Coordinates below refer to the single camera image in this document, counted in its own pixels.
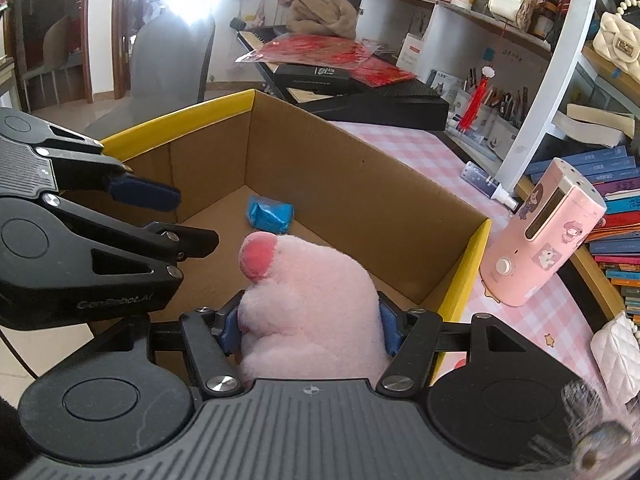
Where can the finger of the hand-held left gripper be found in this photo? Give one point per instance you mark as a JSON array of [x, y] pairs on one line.
[[150, 237], [145, 192]]

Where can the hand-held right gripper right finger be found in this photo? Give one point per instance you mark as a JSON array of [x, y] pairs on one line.
[[391, 327]]

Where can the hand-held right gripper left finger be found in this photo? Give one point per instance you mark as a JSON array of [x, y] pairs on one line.
[[234, 327]]

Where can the pink plush toy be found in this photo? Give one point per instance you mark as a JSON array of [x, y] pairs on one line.
[[310, 310]]

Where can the yellow cardboard box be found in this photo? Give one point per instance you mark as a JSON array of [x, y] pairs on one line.
[[360, 185]]

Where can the blue packet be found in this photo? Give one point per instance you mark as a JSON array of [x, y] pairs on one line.
[[269, 214]]

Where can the grey chair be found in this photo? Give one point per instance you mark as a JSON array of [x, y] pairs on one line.
[[160, 60]]

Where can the white spray bottle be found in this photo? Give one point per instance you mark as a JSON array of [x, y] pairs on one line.
[[482, 180]]

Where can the pink cartoon carton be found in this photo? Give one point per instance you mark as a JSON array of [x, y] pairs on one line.
[[545, 230]]

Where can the pink checkered tablecloth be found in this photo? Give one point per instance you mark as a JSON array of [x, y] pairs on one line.
[[435, 150]]

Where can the dark wooden door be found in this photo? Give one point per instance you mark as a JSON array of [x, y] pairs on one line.
[[60, 25]]

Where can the long black box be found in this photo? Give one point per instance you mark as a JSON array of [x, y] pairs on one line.
[[310, 77]]

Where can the red paper in plastic bag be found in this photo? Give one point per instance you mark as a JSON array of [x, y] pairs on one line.
[[310, 50]]

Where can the black electric keyboard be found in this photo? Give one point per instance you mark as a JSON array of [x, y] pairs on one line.
[[390, 102]]

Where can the white quilted purse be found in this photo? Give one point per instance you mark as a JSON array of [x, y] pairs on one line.
[[617, 355]]

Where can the white pen holder cup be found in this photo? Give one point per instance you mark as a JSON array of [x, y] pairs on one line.
[[502, 127]]

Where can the red tassel ornament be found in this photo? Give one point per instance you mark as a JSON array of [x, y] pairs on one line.
[[475, 100]]

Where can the brown cloth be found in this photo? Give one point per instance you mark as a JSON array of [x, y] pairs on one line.
[[322, 15]]

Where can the red envelope pack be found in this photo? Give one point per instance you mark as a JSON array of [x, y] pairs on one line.
[[387, 72]]

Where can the row of colourful books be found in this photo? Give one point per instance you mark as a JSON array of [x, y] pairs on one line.
[[617, 210]]

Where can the white box with red label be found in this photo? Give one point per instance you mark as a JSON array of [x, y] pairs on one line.
[[411, 52]]

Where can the thick cream book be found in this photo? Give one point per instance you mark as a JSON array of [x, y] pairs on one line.
[[595, 127]]

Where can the white bookshelf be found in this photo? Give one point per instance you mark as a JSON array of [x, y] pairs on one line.
[[550, 80]]

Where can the white desk organizer shelf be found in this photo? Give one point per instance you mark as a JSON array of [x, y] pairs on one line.
[[450, 35]]

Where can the small brown bottle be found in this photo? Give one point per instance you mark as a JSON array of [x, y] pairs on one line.
[[541, 20]]

